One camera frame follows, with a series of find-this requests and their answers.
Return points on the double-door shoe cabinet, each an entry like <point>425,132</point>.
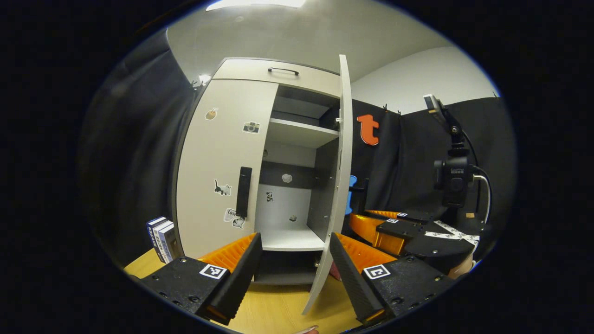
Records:
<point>327,185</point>

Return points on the white cabinet shelf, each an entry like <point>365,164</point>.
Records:
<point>297,132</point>
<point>287,239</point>

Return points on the white cabinet drawer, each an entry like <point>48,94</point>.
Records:
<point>246,70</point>

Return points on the ceiling light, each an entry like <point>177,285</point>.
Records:
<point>255,3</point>

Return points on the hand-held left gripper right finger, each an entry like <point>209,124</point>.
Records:
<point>348,278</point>

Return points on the cherry sticker shoe cabinet door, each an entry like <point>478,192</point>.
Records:
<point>344,153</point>

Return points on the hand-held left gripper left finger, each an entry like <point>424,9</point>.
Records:
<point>243,273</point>

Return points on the camera sticker shoe cabinet door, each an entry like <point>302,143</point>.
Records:
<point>218,153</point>

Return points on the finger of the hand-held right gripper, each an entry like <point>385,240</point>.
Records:
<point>415,217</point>
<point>399,228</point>

